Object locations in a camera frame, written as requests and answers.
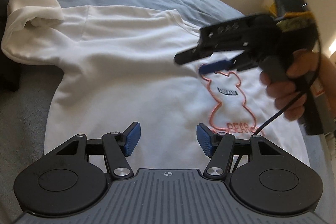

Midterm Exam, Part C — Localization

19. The yellow cardboard box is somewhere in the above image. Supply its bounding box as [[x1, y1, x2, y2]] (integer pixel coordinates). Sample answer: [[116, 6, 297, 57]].
[[262, 0, 277, 16]]

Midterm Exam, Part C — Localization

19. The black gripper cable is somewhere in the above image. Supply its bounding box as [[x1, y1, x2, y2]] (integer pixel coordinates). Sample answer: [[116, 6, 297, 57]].
[[231, 29, 325, 175]]

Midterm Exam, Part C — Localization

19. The grey bed blanket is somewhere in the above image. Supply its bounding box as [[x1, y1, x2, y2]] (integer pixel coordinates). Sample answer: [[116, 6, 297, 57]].
[[1, 0, 240, 223]]

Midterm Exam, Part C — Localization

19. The black folded garment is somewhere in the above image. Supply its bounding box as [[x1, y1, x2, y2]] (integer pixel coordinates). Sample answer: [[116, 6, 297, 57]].
[[1, 0, 22, 93]]

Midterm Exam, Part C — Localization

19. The person right hand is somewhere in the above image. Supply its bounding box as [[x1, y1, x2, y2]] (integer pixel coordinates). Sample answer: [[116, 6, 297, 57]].
[[260, 50, 335, 116]]

